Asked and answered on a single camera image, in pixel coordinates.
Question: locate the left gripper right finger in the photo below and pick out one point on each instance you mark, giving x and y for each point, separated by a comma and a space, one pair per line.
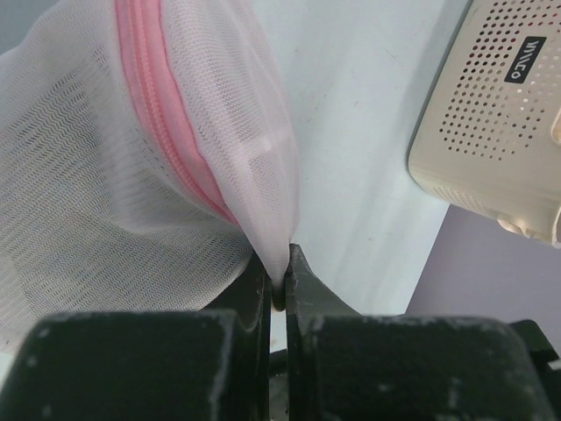
343, 365

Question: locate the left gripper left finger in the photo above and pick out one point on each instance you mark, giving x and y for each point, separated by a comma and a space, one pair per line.
210, 364

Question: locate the white mesh laundry bag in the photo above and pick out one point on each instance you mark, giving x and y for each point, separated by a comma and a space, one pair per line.
146, 155

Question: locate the cream plastic laundry basket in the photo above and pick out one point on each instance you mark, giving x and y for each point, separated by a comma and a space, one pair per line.
489, 138

